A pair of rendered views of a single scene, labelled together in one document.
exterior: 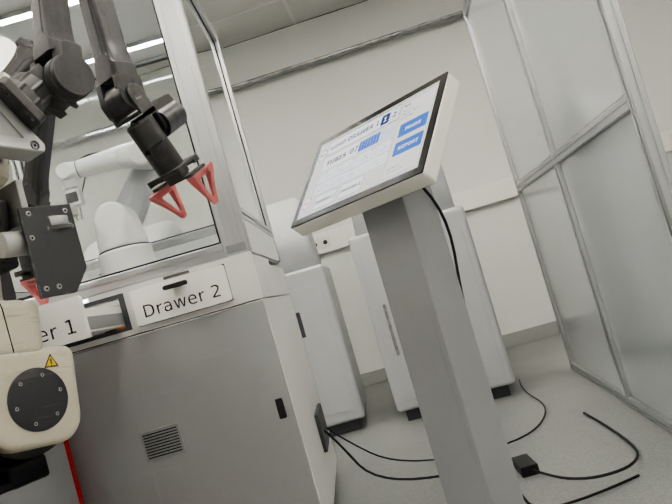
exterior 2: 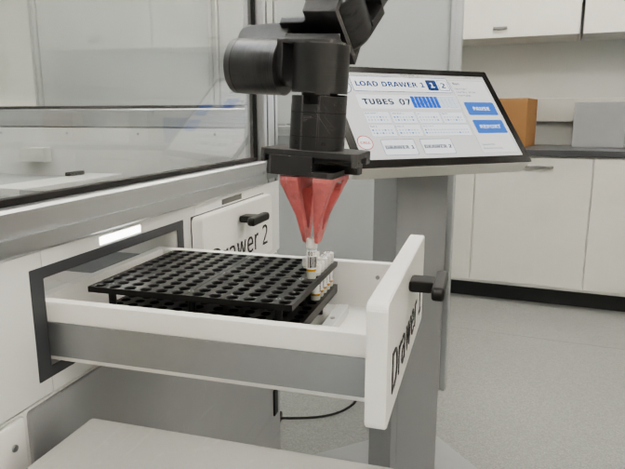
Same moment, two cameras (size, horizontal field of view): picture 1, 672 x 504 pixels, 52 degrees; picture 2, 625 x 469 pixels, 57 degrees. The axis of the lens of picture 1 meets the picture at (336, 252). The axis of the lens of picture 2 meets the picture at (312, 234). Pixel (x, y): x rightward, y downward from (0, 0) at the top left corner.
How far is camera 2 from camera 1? 2.18 m
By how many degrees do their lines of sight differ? 75
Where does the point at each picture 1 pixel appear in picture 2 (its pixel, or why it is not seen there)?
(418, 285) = (435, 253)
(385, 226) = (420, 191)
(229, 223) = (271, 133)
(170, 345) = not seen: hidden behind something
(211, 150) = (271, 11)
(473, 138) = not seen: outside the picture
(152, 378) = (196, 390)
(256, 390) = not seen: hidden behind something
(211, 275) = (264, 208)
